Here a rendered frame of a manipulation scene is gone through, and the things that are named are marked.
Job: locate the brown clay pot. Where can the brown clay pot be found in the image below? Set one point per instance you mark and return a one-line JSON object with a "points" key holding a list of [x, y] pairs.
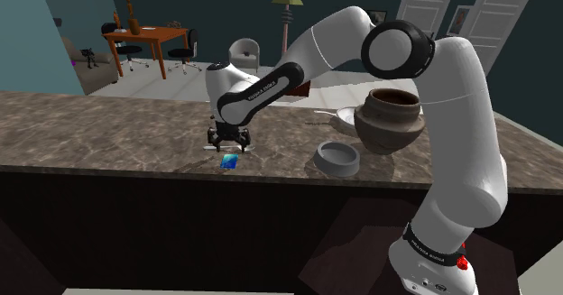
{"points": [[387, 125]]}

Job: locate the orange wooden table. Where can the orange wooden table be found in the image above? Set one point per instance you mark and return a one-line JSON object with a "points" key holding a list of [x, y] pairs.
{"points": [[151, 33]]}

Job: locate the white panelled door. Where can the white panelled door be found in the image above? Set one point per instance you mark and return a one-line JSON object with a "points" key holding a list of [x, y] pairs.
{"points": [[424, 4], [497, 17]]}

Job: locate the blue card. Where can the blue card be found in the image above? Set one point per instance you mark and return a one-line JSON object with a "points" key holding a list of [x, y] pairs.
{"points": [[229, 162]]}

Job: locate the small framed wall picture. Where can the small framed wall picture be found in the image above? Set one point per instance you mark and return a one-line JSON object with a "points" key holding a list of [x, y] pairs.
{"points": [[379, 17]]}

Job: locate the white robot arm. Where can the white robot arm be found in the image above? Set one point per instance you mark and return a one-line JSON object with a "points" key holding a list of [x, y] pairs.
{"points": [[462, 144]]}

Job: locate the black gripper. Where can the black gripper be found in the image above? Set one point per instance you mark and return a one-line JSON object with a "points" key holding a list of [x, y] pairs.
{"points": [[228, 130]]}

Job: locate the black office chair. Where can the black office chair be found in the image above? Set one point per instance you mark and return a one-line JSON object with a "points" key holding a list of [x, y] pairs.
{"points": [[128, 50], [182, 53]]}

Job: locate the white armchair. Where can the white armchair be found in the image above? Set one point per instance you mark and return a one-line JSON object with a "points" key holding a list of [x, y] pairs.
{"points": [[244, 52]]}

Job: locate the grey bowl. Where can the grey bowl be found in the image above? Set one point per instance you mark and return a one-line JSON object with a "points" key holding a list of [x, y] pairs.
{"points": [[337, 158]]}

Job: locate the white framed wall picture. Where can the white framed wall picture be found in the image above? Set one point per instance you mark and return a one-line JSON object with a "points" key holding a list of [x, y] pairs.
{"points": [[458, 21]]}

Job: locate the dark robot stand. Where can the dark robot stand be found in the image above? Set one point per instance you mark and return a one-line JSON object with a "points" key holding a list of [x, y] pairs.
{"points": [[352, 250]]}

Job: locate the beige sofa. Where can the beige sofa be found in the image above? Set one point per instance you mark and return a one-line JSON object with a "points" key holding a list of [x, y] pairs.
{"points": [[94, 72]]}

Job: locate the red brown box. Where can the red brown box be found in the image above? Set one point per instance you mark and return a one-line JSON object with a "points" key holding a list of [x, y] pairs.
{"points": [[299, 89]]}

